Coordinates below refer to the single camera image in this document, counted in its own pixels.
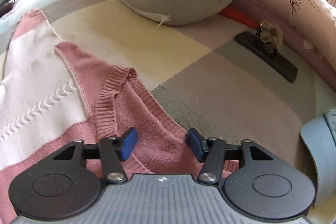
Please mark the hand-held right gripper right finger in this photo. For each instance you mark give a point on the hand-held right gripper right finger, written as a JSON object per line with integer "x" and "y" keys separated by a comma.
{"x": 195, "y": 145}

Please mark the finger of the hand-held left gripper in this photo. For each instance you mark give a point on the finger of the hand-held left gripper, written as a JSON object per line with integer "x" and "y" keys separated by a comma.
{"x": 6, "y": 3}

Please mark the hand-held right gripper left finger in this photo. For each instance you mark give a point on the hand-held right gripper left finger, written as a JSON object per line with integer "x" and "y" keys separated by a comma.
{"x": 128, "y": 144}

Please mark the pink and white sweater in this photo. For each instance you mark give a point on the pink and white sweater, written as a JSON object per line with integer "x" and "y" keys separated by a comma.
{"x": 47, "y": 82}

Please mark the blue cap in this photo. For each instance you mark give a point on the blue cap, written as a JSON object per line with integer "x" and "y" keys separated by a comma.
{"x": 323, "y": 155}

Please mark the beige flower ornament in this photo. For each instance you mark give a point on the beige flower ornament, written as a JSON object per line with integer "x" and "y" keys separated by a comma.
{"x": 270, "y": 35}

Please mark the red object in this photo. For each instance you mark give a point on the red object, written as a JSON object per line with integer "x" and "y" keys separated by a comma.
{"x": 239, "y": 16}

